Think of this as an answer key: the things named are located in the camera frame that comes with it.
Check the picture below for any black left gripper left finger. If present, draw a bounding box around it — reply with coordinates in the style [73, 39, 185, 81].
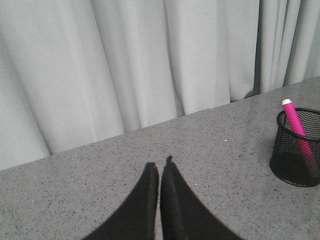
[84, 162, 159, 240]

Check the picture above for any black mesh pen cup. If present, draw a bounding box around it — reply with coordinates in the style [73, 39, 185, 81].
[269, 107, 320, 188]

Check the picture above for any pink marker pen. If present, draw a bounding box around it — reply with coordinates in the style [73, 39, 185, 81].
[281, 98, 319, 171]

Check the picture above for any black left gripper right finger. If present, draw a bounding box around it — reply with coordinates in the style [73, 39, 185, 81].
[160, 155, 241, 240]

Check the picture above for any grey curtain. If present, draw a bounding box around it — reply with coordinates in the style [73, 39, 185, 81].
[0, 0, 320, 170]

